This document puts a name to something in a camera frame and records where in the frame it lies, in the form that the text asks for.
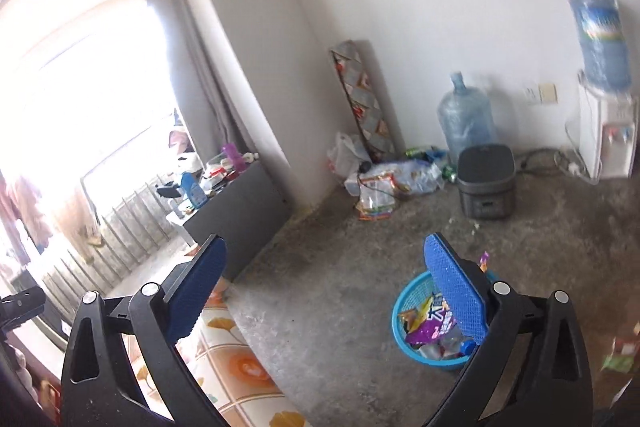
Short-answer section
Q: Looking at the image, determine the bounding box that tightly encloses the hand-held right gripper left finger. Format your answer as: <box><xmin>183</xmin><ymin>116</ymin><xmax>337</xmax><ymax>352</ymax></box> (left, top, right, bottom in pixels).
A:
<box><xmin>61</xmin><ymin>234</ymin><xmax>227</xmax><ymax>427</ymax></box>

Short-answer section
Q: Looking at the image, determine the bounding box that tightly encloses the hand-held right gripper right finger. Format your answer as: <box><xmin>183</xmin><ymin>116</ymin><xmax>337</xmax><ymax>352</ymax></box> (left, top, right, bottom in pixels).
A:
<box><xmin>424</xmin><ymin>233</ymin><xmax>594</xmax><ymax>427</ymax></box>

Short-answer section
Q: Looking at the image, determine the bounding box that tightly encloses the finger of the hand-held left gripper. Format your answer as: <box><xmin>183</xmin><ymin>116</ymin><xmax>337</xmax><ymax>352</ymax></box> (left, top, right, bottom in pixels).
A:
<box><xmin>0</xmin><ymin>286</ymin><xmax>46</xmax><ymax>333</ymax></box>

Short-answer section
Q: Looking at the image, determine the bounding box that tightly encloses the purple snack bag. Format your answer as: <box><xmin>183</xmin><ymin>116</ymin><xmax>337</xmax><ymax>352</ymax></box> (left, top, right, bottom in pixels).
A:
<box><xmin>404</xmin><ymin>292</ymin><xmax>457</xmax><ymax>348</ymax></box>

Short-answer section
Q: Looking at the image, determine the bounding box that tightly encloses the clear cola bottle blue label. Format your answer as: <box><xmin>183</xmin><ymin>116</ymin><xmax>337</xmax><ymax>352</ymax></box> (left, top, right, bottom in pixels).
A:
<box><xmin>417</xmin><ymin>327</ymin><xmax>477</xmax><ymax>360</ymax></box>

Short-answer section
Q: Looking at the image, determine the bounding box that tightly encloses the blue plastic basket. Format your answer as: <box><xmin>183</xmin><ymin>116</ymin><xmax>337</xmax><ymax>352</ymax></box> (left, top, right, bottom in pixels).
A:
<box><xmin>391</xmin><ymin>269</ymin><xmax>501</xmax><ymax>373</ymax></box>

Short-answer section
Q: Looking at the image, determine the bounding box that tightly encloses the metal balcony railing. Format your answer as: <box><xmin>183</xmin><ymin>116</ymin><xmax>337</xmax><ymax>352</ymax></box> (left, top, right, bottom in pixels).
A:
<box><xmin>30</xmin><ymin>174</ymin><xmax>191</xmax><ymax>298</ymax></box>

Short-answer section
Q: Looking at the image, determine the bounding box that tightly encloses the grey cabinet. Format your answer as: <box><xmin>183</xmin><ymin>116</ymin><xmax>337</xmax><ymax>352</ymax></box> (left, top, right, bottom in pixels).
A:
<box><xmin>182</xmin><ymin>159</ymin><xmax>291</xmax><ymax>283</ymax></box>

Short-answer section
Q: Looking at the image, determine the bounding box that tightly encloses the brown hanging garment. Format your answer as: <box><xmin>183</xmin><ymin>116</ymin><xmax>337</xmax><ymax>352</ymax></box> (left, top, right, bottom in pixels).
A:
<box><xmin>0</xmin><ymin>174</ymin><xmax>53</xmax><ymax>253</ymax></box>

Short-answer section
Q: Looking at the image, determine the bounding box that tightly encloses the patterned tablecloth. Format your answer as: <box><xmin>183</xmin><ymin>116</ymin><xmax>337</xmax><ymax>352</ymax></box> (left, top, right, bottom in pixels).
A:
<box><xmin>125</xmin><ymin>279</ymin><xmax>306</xmax><ymax>427</ymax></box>

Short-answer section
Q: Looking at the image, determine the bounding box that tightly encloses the blue detergent bottle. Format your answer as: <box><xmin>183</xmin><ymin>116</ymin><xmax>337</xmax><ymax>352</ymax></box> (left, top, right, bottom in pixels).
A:
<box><xmin>181</xmin><ymin>172</ymin><xmax>208</xmax><ymax>208</ymax></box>

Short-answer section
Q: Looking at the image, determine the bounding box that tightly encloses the beige hanging garment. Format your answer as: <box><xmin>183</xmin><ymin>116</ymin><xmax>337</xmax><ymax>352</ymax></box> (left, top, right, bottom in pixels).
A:
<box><xmin>70</xmin><ymin>192</ymin><xmax>108</xmax><ymax>265</ymax></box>

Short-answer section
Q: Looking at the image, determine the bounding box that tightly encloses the black rice cooker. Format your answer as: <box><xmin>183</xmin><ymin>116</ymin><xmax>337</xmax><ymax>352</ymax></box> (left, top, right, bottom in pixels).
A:
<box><xmin>457</xmin><ymin>144</ymin><xmax>516</xmax><ymax>222</ymax></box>

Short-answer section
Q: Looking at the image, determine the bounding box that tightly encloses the pile of small toiletries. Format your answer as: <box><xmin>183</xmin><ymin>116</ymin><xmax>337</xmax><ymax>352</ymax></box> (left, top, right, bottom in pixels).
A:
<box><xmin>200</xmin><ymin>152</ymin><xmax>261</xmax><ymax>200</ymax></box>

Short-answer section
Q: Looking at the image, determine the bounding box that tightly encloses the pile of floor packaging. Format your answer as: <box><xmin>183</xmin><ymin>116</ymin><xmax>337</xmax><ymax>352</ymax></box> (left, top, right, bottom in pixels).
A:
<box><xmin>345</xmin><ymin>147</ymin><xmax>458</xmax><ymax>223</ymax></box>

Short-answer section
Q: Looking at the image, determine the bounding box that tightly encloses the purple cup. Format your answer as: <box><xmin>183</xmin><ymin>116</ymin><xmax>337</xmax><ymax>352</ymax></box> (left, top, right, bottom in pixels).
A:
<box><xmin>222</xmin><ymin>143</ymin><xmax>246</xmax><ymax>175</ymax></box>

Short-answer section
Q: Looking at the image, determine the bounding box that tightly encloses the white plastic bag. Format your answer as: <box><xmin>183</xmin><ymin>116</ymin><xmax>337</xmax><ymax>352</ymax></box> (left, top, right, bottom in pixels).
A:
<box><xmin>327</xmin><ymin>132</ymin><xmax>373</xmax><ymax>195</ymax></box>

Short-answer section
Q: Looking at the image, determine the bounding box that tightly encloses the folded patterned mat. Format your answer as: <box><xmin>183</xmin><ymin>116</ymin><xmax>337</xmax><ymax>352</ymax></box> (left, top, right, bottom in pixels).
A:
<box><xmin>329</xmin><ymin>39</ymin><xmax>398</xmax><ymax>162</ymax></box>

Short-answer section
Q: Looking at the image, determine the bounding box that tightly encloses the white water dispenser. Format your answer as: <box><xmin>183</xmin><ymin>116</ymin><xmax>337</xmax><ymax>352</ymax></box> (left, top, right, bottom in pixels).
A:
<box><xmin>577</xmin><ymin>82</ymin><xmax>638</xmax><ymax>180</ymax></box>

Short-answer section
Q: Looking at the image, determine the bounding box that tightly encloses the grey curtain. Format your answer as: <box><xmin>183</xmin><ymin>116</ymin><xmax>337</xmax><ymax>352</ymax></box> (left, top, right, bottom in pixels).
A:
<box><xmin>136</xmin><ymin>0</ymin><xmax>261</xmax><ymax>158</ymax></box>

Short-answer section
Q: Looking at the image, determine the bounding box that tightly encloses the wrapped blue water jug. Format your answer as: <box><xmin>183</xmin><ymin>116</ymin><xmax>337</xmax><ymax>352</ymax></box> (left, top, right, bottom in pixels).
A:
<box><xmin>565</xmin><ymin>0</ymin><xmax>632</xmax><ymax>95</ymax></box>

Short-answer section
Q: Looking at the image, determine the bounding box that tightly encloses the black power cable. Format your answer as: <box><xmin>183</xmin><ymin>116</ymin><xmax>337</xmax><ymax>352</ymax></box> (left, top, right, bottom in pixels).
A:
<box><xmin>520</xmin><ymin>147</ymin><xmax>601</xmax><ymax>180</ymax></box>

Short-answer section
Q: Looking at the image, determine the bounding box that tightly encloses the wall socket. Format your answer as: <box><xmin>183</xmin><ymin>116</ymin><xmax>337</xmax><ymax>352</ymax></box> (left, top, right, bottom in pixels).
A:
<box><xmin>525</xmin><ymin>82</ymin><xmax>558</xmax><ymax>105</ymax></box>

